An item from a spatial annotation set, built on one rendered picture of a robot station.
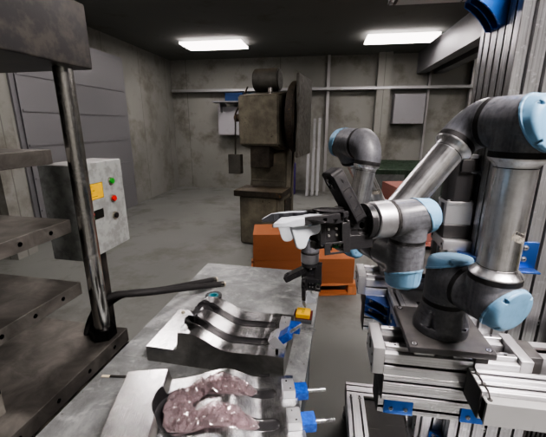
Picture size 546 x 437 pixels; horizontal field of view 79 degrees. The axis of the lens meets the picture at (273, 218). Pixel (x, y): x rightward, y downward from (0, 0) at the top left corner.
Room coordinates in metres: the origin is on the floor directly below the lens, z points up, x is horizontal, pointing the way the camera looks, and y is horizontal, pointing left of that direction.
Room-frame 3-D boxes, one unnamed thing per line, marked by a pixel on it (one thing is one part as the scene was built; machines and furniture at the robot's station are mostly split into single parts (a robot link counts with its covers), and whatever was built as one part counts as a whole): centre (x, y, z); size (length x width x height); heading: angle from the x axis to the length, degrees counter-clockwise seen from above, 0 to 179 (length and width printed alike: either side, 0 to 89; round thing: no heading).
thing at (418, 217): (0.67, -0.29, 1.43); 0.11 x 0.08 x 0.09; 107
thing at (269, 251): (3.32, -0.29, 0.32); 1.15 x 0.92 x 0.64; 83
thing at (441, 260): (0.87, -0.50, 1.20); 0.13 x 0.12 x 0.14; 17
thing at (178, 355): (1.11, 0.18, 0.87); 0.50 x 0.26 x 0.14; 78
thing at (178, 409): (0.75, 0.17, 0.90); 0.26 x 0.18 x 0.08; 96
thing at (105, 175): (1.46, 0.83, 0.74); 0.30 x 0.22 x 1.47; 168
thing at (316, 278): (1.30, -0.16, 1.01); 0.09 x 0.08 x 0.12; 78
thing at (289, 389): (0.83, -0.09, 0.86); 0.13 x 0.05 x 0.05; 96
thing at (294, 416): (0.72, -0.10, 0.86); 0.13 x 0.05 x 0.05; 96
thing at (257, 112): (4.72, 0.05, 1.19); 1.26 x 1.07 x 2.38; 170
